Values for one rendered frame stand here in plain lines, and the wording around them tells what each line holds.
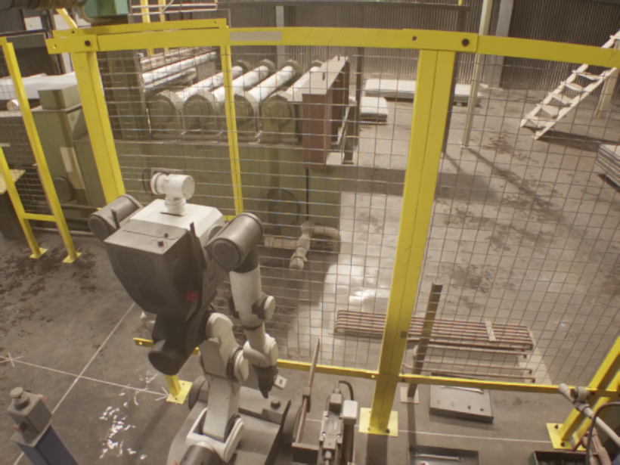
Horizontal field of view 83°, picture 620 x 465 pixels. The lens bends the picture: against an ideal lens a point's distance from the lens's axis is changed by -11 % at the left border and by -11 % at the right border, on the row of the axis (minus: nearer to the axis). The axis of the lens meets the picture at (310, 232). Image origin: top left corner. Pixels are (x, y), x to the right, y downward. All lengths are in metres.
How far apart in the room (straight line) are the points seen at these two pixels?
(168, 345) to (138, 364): 1.38
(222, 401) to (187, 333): 0.60
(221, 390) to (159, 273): 0.86
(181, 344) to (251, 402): 0.88
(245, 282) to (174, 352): 0.33
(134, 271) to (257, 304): 0.36
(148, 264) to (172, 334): 0.32
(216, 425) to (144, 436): 0.59
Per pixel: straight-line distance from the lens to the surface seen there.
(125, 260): 1.13
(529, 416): 2.54
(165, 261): 1.04
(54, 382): 2.82
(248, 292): 1.17
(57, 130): 4.17
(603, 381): 2.19
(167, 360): 1.30
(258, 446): 1.99
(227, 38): 1.29
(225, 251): 1.04
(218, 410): 1.85
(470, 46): 1.23
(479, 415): 2.38
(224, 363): 1.64
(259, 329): 1.31
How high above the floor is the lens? 1.90
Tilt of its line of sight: 31 degrees down
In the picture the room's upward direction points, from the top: straight up
